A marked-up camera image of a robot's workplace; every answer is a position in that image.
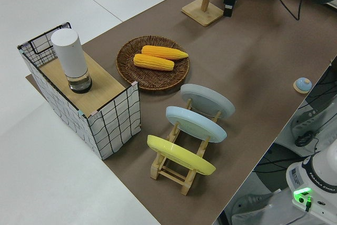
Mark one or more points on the yellow corn cob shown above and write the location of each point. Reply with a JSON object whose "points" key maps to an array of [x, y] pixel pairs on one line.
{"points": [[154, 62], [163, 52]]}

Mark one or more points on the brown wicker basket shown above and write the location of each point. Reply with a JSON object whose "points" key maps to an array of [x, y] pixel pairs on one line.
{"points": [[155, 80]]}

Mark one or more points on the white power strip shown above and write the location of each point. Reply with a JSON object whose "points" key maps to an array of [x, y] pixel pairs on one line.
{"points": [[305, 119]]}

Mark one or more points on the wooden plate rack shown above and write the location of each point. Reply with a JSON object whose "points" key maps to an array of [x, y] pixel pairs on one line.
{"points": [[171, 176]]}

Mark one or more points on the brown table mat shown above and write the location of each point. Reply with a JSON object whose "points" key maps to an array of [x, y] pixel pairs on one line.
{"points": [[237, 64]]}

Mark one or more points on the grey plate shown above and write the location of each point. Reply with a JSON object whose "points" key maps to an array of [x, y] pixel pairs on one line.
{"points": [[208, 98]]}

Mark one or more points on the white cylinder bottle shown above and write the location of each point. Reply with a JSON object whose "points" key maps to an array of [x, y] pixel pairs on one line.
{"points": [[69, 53]]}

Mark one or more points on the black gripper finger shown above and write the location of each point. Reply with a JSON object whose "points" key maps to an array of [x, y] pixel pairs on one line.
{"points": [[229, 6]]}

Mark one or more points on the light blue plate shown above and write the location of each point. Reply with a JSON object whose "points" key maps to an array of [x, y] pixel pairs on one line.
{"points": [[194, 123]]}

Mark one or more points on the yellow plate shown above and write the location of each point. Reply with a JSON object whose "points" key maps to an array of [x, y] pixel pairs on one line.
{"points": [[179, 155]]}

